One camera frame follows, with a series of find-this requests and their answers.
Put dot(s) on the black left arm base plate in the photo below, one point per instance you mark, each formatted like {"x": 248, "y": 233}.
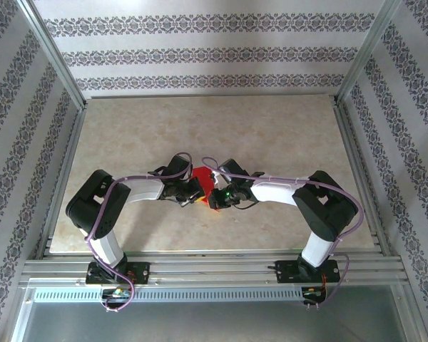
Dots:
{"x": 142, "y": 272}

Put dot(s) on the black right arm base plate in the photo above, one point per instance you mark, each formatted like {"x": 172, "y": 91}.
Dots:
{"x": 289, "y": 270}

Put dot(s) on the grey metal sheet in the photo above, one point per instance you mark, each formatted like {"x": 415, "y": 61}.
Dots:
{"x": 214, "y": 324}

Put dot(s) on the small electronics board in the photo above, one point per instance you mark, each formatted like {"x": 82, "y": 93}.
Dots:
{"x": 312, "y": 293}
{"x": 117, "y": 293}

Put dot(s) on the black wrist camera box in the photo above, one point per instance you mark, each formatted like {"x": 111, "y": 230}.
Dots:
{"x": 180, "y": 166}
{"x": 232, "y": 167}

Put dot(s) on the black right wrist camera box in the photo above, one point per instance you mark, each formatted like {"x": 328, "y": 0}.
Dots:
{"x": 232, "y": 167}

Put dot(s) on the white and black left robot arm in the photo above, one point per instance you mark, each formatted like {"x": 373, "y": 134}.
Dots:
{"x": 92, "y": 206}

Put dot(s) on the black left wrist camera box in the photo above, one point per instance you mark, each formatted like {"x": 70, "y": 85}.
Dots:
{"x": 180, "y": 166}

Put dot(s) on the aluminium frame post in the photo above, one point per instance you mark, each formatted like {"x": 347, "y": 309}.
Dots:
{"x": 53, "y": 53}
{"x": 369, "y": 46}

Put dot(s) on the wide aluminium rail beam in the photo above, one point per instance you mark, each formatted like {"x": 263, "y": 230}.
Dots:
{"x": 214, "y": 267}

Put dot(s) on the aluminium side rail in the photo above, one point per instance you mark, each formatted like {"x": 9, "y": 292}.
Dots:
{"x": 63, "y": 171}
{"x": 353, "y": 142}

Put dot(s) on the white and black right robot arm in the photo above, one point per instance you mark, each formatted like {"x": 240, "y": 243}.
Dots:
{"x": 324, "y": 206}

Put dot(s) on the red paper sheet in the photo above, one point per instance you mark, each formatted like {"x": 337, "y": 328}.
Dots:
{"x": 203, "y": 174}

